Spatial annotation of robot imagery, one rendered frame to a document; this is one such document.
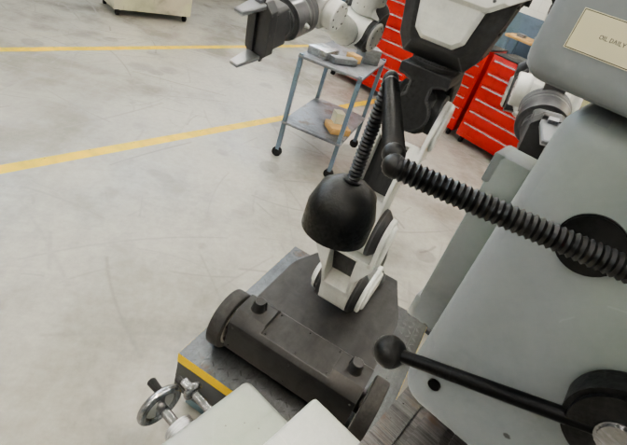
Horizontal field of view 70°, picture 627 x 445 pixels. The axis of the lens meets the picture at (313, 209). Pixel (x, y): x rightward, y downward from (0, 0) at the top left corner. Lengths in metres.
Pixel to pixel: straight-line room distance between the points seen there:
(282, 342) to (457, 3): 1.03
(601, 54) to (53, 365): 2.01
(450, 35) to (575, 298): 0.82
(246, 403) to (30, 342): 1.23
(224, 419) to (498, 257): 0.85
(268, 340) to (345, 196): 1.05
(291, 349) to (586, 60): 1.24
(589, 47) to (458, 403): 0.30
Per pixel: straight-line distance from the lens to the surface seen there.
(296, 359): 1.42
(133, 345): 2.13
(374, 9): 1.29
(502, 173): 0.44
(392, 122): 0.29
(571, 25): 0.31
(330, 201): 0.43
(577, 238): 0.25
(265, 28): 0.93
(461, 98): 5.40
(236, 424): 1.11
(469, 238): 0.46
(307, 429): 1.00
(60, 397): 2.01
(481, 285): 0.39
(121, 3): 6.41
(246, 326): 1.46
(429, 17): 1.11
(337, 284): 1.45
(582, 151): 0.34
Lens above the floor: 1.68
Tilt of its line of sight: 32 degrees down
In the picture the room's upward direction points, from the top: 19 degrees clockwise
